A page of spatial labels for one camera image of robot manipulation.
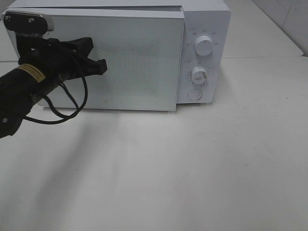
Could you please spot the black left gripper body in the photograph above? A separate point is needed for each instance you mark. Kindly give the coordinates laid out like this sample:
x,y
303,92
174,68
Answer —
x,y
46,60

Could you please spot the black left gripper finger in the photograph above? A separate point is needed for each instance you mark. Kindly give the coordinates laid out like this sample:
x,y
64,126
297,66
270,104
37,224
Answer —
x,y
91,67
82,46

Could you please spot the white microwave door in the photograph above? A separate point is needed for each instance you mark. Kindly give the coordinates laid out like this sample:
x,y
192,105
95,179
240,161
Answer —
x,y
141,46

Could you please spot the round door release button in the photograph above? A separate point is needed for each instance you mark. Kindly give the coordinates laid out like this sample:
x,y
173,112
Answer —
x,y
195,94

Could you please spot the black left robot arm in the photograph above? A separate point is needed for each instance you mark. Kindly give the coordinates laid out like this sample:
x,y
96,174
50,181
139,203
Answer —
x,y
18,99

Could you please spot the white microwave oven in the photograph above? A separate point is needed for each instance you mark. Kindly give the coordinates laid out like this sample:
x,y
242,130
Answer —
x,y
201,17

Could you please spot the white lower microwave knob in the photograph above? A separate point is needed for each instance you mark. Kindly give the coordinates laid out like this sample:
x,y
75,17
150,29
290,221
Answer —
x,y
198,75

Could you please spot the white microwave knob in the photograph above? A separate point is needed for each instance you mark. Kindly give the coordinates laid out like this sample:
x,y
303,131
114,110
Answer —
x,y
203,45
198,75

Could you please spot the white upper microwave knob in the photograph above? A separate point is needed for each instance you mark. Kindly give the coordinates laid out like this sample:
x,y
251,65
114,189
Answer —
x,y
203,45

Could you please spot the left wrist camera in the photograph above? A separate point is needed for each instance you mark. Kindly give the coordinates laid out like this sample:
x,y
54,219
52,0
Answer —
x,y
28,23

